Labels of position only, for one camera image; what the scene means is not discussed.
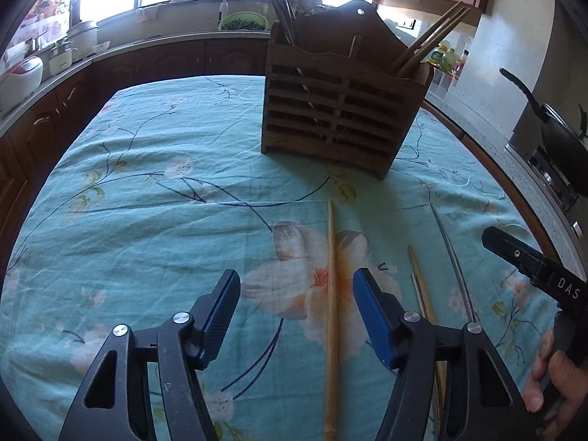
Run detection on condiment bottles group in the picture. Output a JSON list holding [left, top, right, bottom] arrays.
[[427, 40, 469, 79]]

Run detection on person's right hand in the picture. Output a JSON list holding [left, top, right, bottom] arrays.
[[521, 330, 587, 440]]

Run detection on small white blender appliance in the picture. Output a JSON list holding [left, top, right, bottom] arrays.
[[49, 40, 73, 76]]

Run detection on dark lower kitchen cabinets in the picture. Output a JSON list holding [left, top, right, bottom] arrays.
[[1, 32, 269, 263]]

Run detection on metal chopsticks in holder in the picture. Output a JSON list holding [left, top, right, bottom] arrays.
[[255, 0, 311, 47]]

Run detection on wooden chopsticks in holder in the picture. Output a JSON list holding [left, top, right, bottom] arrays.
[[388, 2, 472, 78]]

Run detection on teal floral tablecloth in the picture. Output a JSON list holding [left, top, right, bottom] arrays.
[[1, 77, 555, 440]]

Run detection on brown wooden utensil holder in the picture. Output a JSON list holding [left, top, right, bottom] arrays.
[[261, 0, 433, 179]]

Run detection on white steamer pot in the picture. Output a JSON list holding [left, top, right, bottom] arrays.
[[67, 21, 98, 62]]

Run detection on black wok on stove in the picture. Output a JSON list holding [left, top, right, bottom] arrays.
[[499, 68, 587, 197]]

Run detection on wooden chopstick on cloth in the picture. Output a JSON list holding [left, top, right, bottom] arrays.
[[408, 245, 448, 407]]

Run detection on fruit poster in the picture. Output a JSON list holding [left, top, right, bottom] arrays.
[[7, 0, 72, 49]]

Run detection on metal chopstick on cloth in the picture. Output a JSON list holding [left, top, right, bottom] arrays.
[[430, 203, 478, 323]]

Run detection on white red rice cooker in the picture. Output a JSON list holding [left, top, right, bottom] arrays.
[[0, 56, 43, 114]]

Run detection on green colander with vegetables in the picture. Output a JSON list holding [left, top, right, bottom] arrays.
[[219, 11, 268, 31]]

